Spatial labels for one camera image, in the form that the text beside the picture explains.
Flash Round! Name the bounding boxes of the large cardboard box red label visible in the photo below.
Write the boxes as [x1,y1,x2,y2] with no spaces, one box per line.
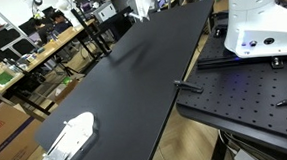
[0,100,45,160]

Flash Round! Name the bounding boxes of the black perforated mounting board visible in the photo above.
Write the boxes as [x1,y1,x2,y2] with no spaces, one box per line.
[170,14,287,160]

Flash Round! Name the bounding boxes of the metal shelf frame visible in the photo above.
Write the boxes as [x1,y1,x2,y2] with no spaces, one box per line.
[0,0,34,67]

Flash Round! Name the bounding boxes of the person in dark shirt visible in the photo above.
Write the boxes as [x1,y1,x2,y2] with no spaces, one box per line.
[28,15,56,46]

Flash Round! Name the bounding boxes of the small open cardboard box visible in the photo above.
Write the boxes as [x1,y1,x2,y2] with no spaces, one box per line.
[52,78,82,105]

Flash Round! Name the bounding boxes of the silver mounting bolt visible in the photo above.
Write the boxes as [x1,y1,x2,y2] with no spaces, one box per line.
[270,55,285,70]

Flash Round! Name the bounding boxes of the black table clamp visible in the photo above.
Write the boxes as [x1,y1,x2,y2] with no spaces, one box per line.
[173,78,205,96]

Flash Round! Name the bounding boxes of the green mat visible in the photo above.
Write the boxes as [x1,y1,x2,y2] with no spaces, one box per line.
[0,70,16,87]

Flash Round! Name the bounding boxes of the long wooden table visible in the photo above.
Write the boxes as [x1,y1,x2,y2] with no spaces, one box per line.
[0,18,102,119]

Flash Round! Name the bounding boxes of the small black tripod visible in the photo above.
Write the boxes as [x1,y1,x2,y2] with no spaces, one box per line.
[52,53,85,78]

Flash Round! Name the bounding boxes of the person in blue shirt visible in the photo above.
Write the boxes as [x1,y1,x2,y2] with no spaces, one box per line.
[49,9,73,35]

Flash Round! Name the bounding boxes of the bundle of cables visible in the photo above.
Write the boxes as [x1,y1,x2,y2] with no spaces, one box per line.
[219,127,277,160]

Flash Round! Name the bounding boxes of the green object on floor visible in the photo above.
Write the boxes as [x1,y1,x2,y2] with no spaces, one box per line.
[62,76,74,86]

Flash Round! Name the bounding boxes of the clear acrylic rack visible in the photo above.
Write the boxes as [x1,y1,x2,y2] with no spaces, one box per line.
[28,111,101,160]

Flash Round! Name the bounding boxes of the black aluminium rail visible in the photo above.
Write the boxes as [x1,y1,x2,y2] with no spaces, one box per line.
[195,51,287,72]

